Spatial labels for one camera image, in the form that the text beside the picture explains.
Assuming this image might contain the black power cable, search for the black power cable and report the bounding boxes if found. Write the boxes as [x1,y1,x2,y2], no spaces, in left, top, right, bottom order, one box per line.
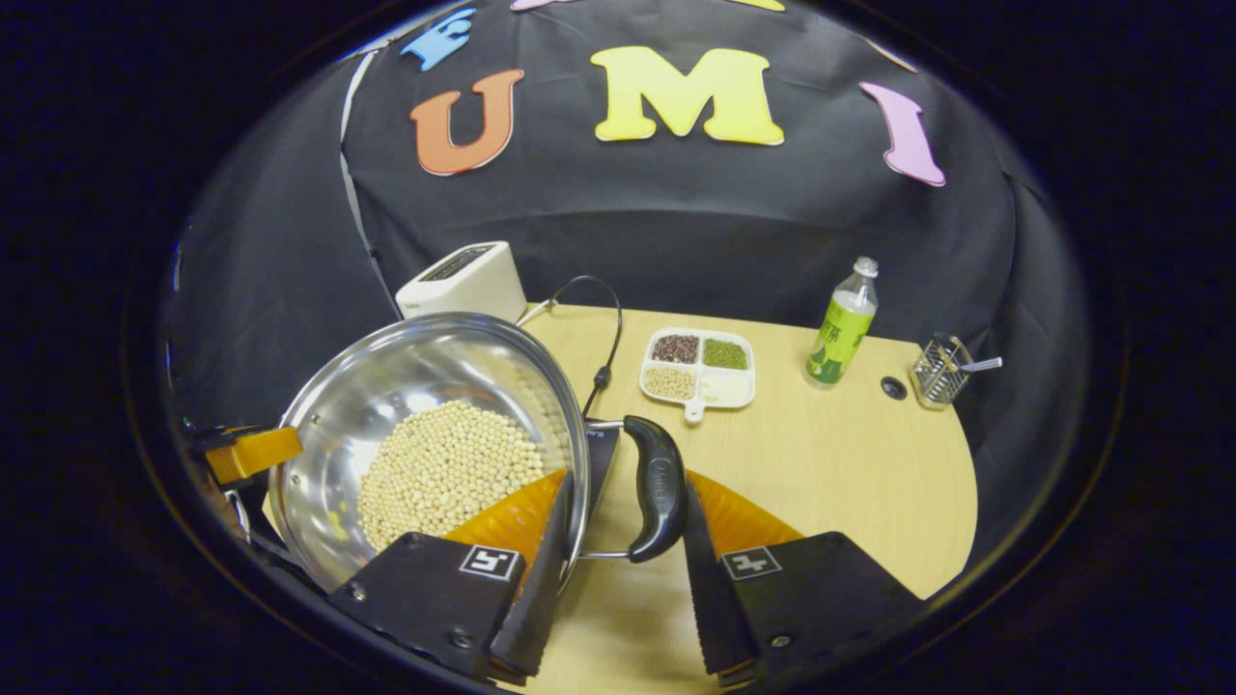
[517,275,624,418]

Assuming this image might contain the green label drink bottle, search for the green label drink bottle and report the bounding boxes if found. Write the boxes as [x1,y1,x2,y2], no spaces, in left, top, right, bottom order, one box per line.
[804,256,880,390]

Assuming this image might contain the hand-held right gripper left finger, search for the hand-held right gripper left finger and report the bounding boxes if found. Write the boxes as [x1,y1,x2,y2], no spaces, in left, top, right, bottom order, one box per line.
[328,470,577,686]

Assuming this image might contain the steel pot with beans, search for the steel pot with beans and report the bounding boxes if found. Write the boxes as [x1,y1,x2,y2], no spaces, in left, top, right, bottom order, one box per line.
[267,311,688,592]

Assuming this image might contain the black induction cooktop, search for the black induction cooktop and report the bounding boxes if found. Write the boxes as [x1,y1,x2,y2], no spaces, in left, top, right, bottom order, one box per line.
[579,430,621,522]

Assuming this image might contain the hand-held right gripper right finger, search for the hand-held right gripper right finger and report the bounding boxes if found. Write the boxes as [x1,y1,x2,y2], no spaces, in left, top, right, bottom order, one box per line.
[681,470,928,688]

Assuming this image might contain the white toaster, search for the white toaster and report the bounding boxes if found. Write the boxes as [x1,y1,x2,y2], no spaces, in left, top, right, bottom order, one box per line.
[395,241,528,323]

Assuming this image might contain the white divided grain dish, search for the white divided grain dish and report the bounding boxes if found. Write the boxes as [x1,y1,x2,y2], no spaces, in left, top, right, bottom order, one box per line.
[639,327,756,424]

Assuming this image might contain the black backdrop cloth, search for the black backdrop cloth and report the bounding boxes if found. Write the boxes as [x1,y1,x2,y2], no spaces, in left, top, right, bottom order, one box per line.
[164,0,1092,542]

